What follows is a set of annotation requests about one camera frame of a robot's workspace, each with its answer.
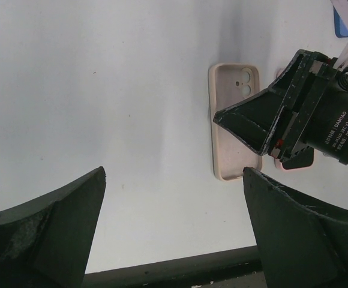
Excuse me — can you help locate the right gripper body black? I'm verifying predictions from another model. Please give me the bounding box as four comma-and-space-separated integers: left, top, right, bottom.
268, 52, 336, 161

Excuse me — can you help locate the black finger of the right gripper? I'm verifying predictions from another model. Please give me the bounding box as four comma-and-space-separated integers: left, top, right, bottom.
213, 89, 281, 156
266, 49, 312, 108

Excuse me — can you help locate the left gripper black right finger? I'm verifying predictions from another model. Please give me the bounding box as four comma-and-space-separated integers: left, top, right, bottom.
243, 167, 348, 287

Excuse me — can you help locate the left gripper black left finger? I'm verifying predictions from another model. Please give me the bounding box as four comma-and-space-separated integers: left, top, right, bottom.
0, 167, 106, 287

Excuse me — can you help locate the pink phone case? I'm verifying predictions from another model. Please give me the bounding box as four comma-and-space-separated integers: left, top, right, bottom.
274, 68, 316, 171

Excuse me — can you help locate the beige phone case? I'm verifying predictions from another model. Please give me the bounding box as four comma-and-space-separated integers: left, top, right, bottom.
208, 63, 262, 182

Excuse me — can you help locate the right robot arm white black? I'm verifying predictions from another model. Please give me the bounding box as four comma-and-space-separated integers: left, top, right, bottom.
214, 50, 348, 165

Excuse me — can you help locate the blue phone case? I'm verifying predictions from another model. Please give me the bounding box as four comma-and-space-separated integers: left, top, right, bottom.
334, 8, 348, 38

